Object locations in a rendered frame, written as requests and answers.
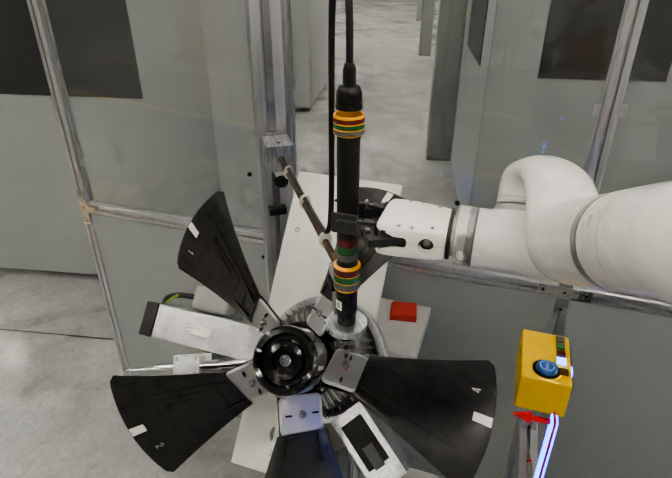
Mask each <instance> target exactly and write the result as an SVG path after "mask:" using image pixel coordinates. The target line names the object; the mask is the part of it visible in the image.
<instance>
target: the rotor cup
mask: <svg viewBox="0 0 672 478"><path fill-rule="evenodd" d="M302 328H303V329H308V330H309V331H304V330H303V329H302ZM337 349H341V346H340V344H339V341H338V340H337V338H335V337H333V336H331V335H330V334H329V333H328V332H326V334H325V336H324V337H323V338H322V337H321V336H319V335H318V334H317V333H316V332H315V331H314V330H313V329H312V328H311V327H310V326H309V325H307V321H299V322H295V323H292V324H290V325H282V326H278V327H275V328H273V329H271V330H269V331H268V332H267V333H265V334H264V335H263V336H262V337H261V339H260V340H259V342H258V343H257V345H256V348H255V350H254V354H253V369H254V373H255V376H256V378H257V380H258V382H259V383H260V384H261V386H262V387H263V388H264V389H266V390H267V391H268V392H270V393H272V394H274V395H277V396H281V397H290V396H295V395H302V394H310V393H317V392H320V395H322V394H324V393H326V392H327V391H328V390H330V389H328V388H324V387H320V384H321V382H322V376H323V374H324V372H325V370H326V368H327V366H328V364H329V362H330V360H331V358H332V356H333V354H334V352H335V350H337ZM283 354H287V355H289V356H290V358H291V362H290V364H289V365H288V366H287V367H283V366H281V365H280V363H279V358H280V356H281V355H283ZM319 366H324V369H323V370H319V371H318V368H319Z"/></svg>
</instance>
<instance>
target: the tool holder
mask: <svg viewBox="0 0 672 478"><path fill-rule="evenodd" d="M333 264H334V262H329V273H330V275H327V283H328V285H329V287H330V289H331V291H332V310H333V312H332V313H330V314H329V315H328V316H327V318H326V330H327V332H328V333H329V334H330V335H331V336H333V337H335V338H338V339H342V340H352V339H356V338H358V337H360V336H362V335H363V334H364V333H365V332H366V330H367V319H366V317H365V316H364V315H363V314H362V313H361V312H359V311H356V323H355V324H354V325H353V326H351V327H343V326H340V325H339V324H338V323H337V311H336V290H335V288H334V285H333Z"/></svg>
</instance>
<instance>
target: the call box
mask: <svg viewBox="0 0 672 478"><path fill-rule="evenodd" d="M564 338H565V343H564V344H565V352H566V357H565V358H566V365H561V364H557V357H558V356H557V355H556V350H557V349H556V343H557V342H556V335H551V334H546V333H541V332H536V331H531V330H526V329H523V331H522V334H521V339H520V344H519V348H518V353H517V359H516V378H515V398H514V404H515V406H518V407H522V408H526V409H530V410H534V411H539V412H543V413H547V414H553V413H554V412H556V415H558V416H559V417H563V416H564V414H565V411H566V407H567V404H568V401H569V397H570V394H571V390H572V375H571V363H570V350H569V340H568V338H566V337H564ZM540 359H541V360H549V361H551V362H555V365H556V366H557V373H556V374H555V375H554V376H546V375H543V374H541V373H540V372H538V370H537V368H536V366H537V362H538V361H540ZM559 368H565V369H569V377H567V376H562V375H560V374H559Z"/></svg>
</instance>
